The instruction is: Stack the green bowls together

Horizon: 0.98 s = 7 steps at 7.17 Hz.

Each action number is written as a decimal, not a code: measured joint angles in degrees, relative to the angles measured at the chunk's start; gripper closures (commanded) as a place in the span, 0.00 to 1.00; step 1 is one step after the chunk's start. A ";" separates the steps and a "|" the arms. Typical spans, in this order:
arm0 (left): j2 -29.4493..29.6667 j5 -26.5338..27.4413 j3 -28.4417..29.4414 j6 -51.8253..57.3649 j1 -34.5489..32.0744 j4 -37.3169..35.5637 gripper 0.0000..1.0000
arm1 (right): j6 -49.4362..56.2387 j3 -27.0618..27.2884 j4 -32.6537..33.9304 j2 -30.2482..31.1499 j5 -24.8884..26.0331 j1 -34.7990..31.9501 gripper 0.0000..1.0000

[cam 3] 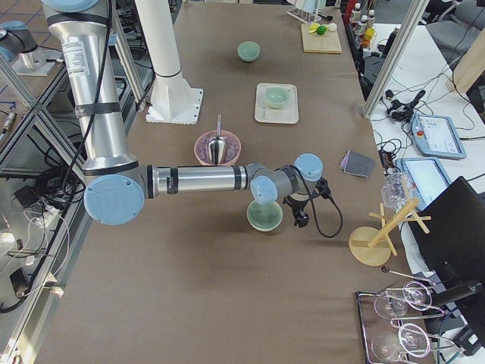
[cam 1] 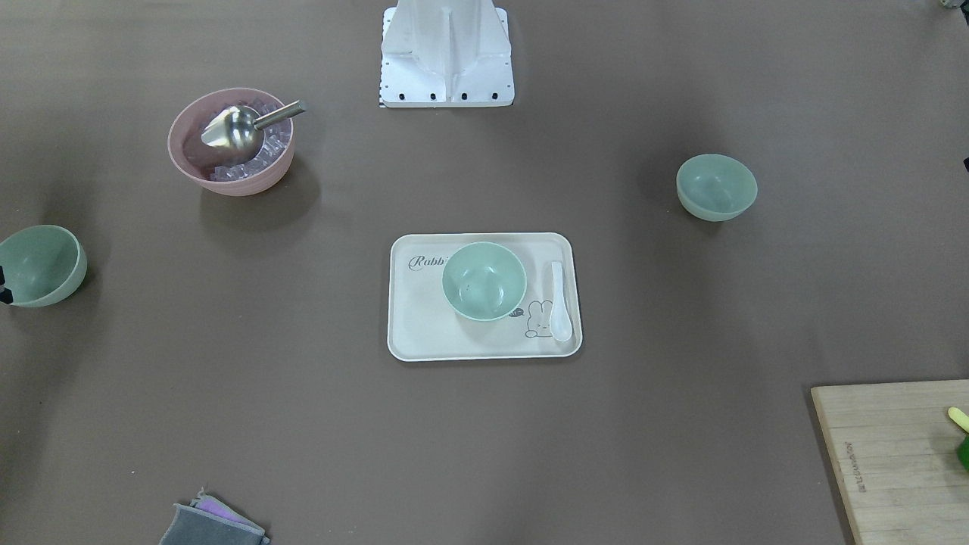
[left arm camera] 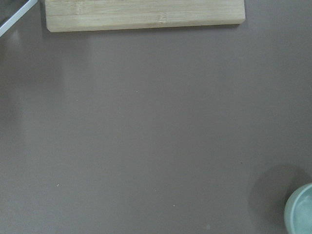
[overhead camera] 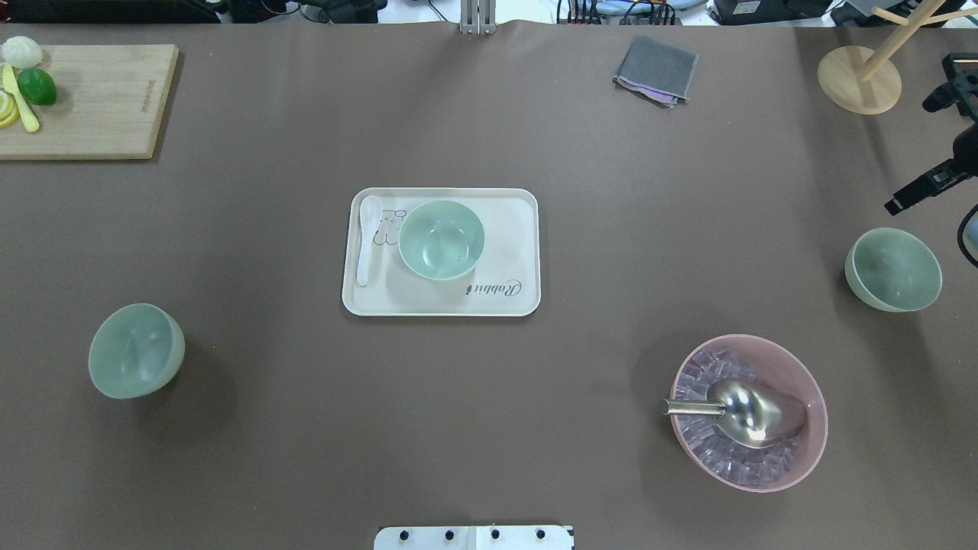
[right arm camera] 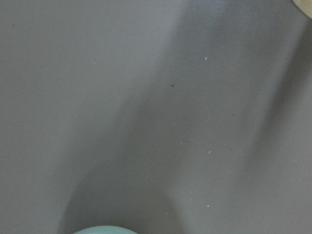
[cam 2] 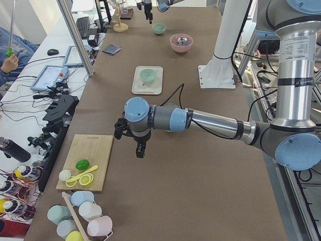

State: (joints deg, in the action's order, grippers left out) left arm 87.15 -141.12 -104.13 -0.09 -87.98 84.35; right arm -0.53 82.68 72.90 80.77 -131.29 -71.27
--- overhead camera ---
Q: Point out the wooden mug tree stand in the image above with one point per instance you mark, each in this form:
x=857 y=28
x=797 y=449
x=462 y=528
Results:
x=864 y=80

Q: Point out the lemon slice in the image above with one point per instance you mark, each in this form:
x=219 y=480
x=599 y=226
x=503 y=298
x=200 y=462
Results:
x=9 y=111

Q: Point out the white garlic bulb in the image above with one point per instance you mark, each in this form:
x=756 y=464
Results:
x=22 y=52

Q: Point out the white ceramic spoon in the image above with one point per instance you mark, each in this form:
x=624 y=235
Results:
x=369 y=218

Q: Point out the wooden cutting board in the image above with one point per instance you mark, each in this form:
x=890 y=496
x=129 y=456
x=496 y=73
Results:
x=111 y=101

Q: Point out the cream rabbit serving tray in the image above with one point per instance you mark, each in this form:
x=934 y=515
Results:
x=506 y=282

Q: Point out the steel ice scoop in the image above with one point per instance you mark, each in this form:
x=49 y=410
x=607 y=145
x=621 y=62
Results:
x=750 y=414

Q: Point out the grey folded cloth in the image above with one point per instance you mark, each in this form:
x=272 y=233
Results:
x=657 y=71

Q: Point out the yellow plastic knife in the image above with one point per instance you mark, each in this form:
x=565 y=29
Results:
x=27 y=117

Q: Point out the light green center bowl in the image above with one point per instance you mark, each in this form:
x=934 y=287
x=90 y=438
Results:
x=442 y=240

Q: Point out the pink bowl with ice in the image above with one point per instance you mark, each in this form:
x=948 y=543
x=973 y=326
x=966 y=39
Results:
x=762 y=361

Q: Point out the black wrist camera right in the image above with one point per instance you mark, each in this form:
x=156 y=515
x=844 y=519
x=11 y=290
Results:
x=960 y=89

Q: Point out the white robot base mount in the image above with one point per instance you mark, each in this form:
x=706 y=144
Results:
x=476 y=537

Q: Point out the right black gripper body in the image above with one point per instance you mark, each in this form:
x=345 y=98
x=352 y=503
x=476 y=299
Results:
x=927 y=186

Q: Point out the green lime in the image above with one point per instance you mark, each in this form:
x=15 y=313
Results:
x=37 y=86

